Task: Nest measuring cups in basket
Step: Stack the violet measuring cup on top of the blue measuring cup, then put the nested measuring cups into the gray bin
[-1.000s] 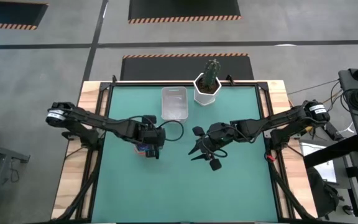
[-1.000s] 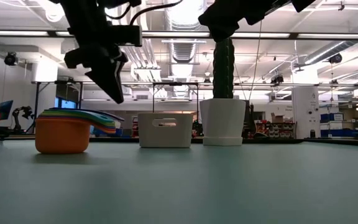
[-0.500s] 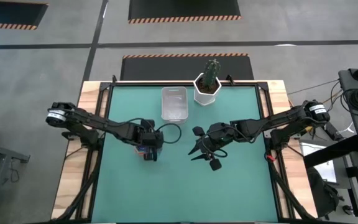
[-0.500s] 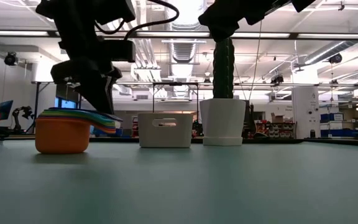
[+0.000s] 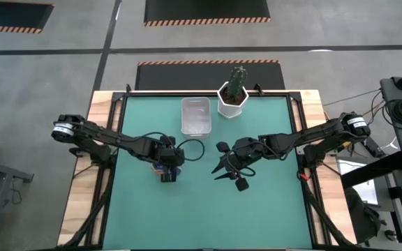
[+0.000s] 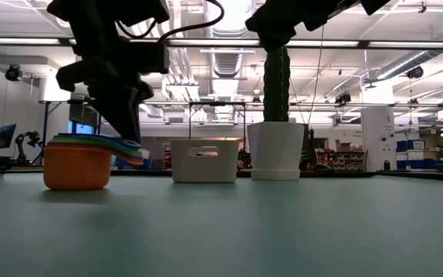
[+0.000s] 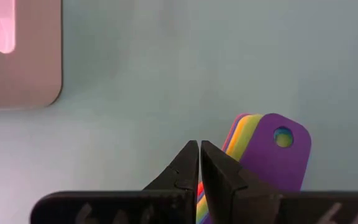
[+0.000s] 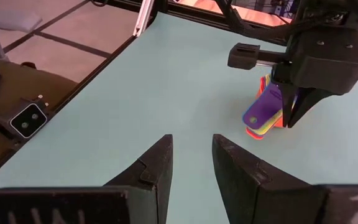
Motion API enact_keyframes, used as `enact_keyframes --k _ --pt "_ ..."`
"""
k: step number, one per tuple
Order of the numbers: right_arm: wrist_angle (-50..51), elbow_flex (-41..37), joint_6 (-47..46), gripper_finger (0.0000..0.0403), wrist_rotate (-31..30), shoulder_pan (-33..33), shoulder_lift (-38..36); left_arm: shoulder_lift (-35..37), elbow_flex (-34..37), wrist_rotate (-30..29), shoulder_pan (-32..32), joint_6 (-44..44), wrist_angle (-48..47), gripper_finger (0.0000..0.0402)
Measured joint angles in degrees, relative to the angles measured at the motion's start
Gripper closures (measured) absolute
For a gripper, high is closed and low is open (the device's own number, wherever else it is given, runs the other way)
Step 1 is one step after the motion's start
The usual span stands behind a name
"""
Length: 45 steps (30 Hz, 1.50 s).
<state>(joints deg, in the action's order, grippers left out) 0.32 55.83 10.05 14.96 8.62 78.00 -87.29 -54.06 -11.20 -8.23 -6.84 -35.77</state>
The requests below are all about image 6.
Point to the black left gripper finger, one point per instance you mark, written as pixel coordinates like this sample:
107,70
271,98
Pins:
146,92
121,115

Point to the blue measuring cup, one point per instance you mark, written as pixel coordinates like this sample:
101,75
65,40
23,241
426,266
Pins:
87,144

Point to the overhead light bar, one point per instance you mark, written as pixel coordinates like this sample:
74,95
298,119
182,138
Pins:
398,44

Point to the black metal frame stand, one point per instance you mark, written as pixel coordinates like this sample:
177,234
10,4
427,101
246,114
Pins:
217,104

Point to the orange measuring cup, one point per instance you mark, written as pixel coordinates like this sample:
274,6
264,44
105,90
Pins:
77,169

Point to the white pillar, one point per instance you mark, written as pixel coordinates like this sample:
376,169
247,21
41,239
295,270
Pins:
379,138

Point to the teal measuring cup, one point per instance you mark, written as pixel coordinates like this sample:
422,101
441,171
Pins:
87,137

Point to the clear plastic container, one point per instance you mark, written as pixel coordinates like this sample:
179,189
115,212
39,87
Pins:
206,165

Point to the parts shelf with red bins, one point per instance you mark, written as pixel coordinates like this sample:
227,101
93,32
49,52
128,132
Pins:
340,161

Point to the green cactus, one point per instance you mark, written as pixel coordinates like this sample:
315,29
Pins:
276,88

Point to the black ceiling spotlight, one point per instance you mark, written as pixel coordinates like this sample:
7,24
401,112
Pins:
14,73
415,72

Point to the blue storage bin stack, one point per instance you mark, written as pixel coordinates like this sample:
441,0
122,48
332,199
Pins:
410,154

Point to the white hexagonal plant pot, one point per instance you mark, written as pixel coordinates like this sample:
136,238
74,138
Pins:
275,150

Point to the black table frame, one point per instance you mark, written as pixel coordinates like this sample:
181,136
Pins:
360,174

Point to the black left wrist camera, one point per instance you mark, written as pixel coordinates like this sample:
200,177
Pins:
150,57

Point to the cardboard box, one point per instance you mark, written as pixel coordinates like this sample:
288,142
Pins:
344,146

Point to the yellow measuring cup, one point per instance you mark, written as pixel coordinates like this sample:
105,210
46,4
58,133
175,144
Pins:
87,142

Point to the black background robot arm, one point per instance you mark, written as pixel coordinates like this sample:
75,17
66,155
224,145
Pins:
33,138

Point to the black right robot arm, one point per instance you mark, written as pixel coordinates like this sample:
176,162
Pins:
375,5

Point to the red measuring cup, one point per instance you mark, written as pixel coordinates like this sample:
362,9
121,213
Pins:
87,146

